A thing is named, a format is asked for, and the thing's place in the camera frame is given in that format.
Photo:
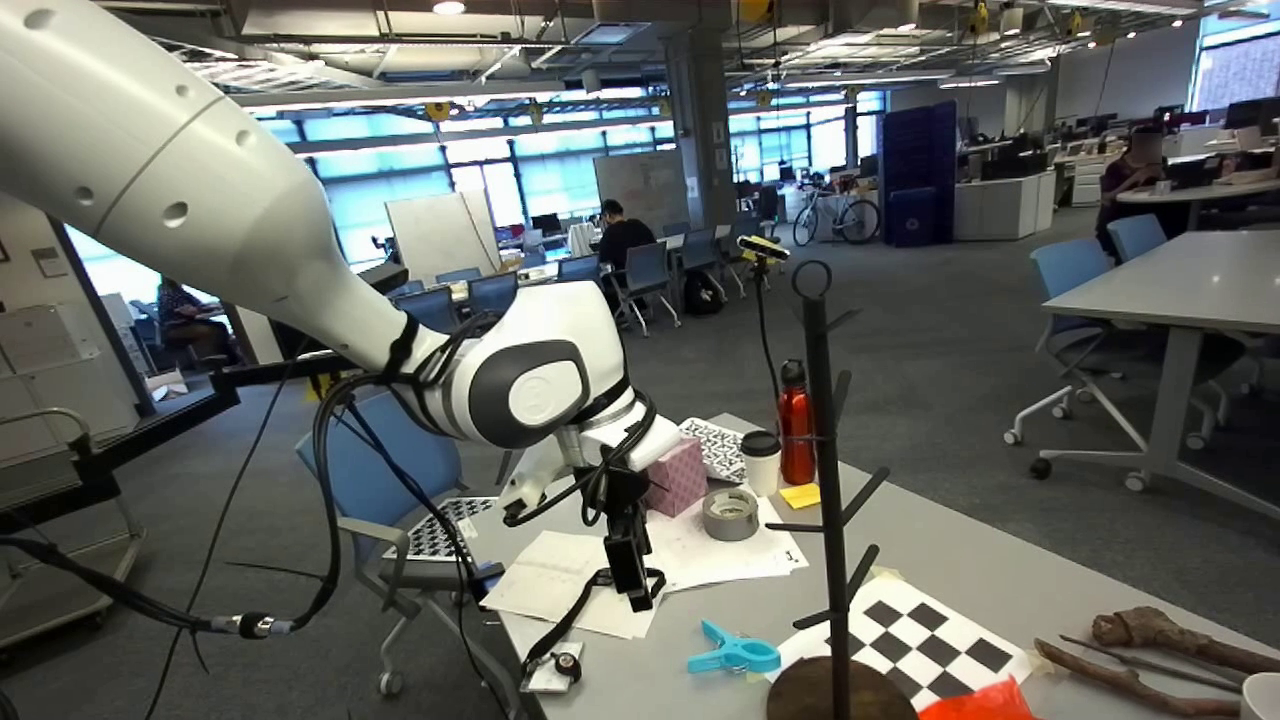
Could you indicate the person in black shirt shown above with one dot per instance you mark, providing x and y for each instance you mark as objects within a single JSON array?
[{"x": 622, "y": 242}]

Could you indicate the brown wooden stick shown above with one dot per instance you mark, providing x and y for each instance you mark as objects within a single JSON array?
[{"x": 1134, "y": 681}]

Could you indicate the blue plastic peg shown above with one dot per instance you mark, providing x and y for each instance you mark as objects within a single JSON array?
[{"x": 732, "y": 654}]

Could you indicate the yellow sticky note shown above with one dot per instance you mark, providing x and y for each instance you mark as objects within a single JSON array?
[{"x": 800, "y": 497}]

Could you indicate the pink tissue box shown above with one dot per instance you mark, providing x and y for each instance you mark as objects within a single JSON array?
[{"x": 677, "y": 482}]

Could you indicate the bicycle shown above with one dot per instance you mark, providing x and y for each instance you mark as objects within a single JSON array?
[{"x": 832, "y": 215}]

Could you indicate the checkerboard paper sheet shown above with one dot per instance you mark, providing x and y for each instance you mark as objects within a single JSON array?
[{"x": 935, "y": 642}]

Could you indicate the orange plastic bag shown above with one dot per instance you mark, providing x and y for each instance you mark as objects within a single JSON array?
[{"x": 981, "y": 703}]

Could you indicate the blue office chair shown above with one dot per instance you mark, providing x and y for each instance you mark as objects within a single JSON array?
[
  {"x": 384, "y": 466},
  {"x": 495, "y": 295},
  {"x": 578, "y": 268},
  {"x": 1139, "y": 236},
  {"x": 431, "y": 308},
  {"x": 650, "y": 273}
]

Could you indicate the brown wooden branch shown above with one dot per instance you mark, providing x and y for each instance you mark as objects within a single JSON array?
[{"x": 1174, "y": 632}]

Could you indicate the white cup with black lid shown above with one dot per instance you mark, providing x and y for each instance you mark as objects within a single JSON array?
[{"x": 760, "y": 466}]

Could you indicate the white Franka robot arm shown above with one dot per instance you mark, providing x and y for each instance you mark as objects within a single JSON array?
[{"x": 163, "y": 161}]

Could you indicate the black gooseneck camera pole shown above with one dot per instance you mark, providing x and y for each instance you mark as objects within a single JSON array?
[{"x": 764, "y": 333}]

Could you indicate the large fiducial tag sheet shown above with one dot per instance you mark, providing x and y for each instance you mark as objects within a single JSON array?
[{"x": 720, "y": 445}]

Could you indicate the blue chair with white base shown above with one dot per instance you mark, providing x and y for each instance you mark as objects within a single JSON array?
[{"x": 1074, "y": 282}]

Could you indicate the grey duct tape roll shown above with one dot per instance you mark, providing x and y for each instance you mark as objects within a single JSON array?
[{"x": 728, "y": 515}]

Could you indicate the seated person at desk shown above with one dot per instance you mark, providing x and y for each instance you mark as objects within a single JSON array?
[{"x": 1134, "y": 174}]

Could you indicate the red water bottle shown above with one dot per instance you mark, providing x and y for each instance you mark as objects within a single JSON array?
[{"x": 799, "y": 427}]

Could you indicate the round wooden disc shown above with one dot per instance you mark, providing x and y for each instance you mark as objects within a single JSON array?
[{"x": 828, "y": 532}]

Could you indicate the black camera with yellow note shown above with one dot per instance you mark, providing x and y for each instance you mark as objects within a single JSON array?
[{"x": 760, "y": 248}]

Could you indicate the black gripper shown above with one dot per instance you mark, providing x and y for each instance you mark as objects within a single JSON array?
[{"x": 627, "y": 503}]

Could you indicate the grey office table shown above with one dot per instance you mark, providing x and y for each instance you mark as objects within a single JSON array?
[{"x": 1200, "y": 282}]

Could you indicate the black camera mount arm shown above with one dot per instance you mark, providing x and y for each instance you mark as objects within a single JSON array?
[{"x": 163, "y": 422}]

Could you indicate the white whiteboard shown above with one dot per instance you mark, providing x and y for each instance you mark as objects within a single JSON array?
[{"x": 443, "y": 232}]

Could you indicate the blue cabinet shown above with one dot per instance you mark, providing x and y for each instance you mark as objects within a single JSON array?
[{"x": 921, "y": 174}]

